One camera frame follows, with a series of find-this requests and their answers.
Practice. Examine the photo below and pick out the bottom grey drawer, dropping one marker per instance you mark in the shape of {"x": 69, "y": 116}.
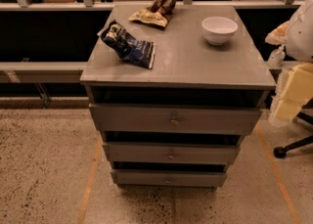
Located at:
{"x": 167, "y": 178}

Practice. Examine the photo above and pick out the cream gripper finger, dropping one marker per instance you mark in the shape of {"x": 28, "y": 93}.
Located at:
{"x": 293, "y": 91}

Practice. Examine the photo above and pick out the black office chair base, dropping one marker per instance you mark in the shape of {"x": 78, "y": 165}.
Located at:
{"x": 281, "y": 152}

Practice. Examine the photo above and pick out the white plastic bottle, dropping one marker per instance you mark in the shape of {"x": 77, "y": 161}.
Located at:
{"x": 277, "y": 56}

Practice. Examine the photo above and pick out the grey drawer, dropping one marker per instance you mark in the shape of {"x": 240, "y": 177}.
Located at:
{"x": 167, "y": 178}
{"x": 232, "y": 121}
{"x": 160, "y": 153}

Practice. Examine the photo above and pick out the top grey drawer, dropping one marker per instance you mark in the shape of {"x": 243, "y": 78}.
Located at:
{"x": 232, "y": 121}

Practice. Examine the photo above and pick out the blue chip bag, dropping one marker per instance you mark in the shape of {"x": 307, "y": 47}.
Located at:
{"x": 137, "y": 52}

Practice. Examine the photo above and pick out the middle grey drawer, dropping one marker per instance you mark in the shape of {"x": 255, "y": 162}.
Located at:
{"x": 160, "y": 153}

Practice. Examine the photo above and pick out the brown chip bag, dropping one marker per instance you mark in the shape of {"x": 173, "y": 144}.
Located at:
{"x": 159, "y": 13}

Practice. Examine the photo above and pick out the white bowl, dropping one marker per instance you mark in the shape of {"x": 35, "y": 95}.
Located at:
{"x": 218, "y": 30}

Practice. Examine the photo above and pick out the grey wooden drawer cabinet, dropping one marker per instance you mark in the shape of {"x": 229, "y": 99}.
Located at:
{"x": 187, "y": 72}

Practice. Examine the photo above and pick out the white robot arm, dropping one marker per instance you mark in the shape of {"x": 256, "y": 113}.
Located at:
{"x": 296, "y": 34}

